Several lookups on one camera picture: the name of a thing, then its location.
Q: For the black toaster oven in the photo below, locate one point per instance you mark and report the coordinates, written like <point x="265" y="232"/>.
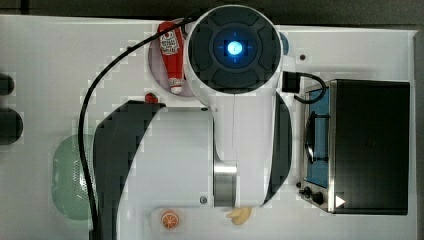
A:
<point x="356" y="147"/>

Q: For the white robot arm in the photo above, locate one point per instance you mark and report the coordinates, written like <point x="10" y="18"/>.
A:
<point x="231" y="149"/>

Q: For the small red strawberry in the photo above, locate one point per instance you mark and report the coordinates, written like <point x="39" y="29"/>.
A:
<point x="151" y="98"/>

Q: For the grey round plate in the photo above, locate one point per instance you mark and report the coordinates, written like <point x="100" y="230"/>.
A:
<point x="159" y="72"/>

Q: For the red ketchup bottle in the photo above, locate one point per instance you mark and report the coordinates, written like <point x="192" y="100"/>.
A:
<point x="171" y="47"/>

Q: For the peeled banana toy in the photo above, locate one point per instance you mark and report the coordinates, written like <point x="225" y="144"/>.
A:
<point x="239" y="216"/>

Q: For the blue bowl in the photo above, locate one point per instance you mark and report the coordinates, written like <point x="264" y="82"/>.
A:
<point x="285" y="44"/>

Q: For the orange slice toy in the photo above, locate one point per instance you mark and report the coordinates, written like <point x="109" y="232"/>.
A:
<point x="169" y="220"/>

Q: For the green perforated colander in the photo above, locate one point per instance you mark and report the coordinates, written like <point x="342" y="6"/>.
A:
<point x="69" y="188"/>

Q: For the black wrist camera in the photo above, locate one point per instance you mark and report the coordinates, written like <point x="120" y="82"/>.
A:
<point x="290" y="82"/>

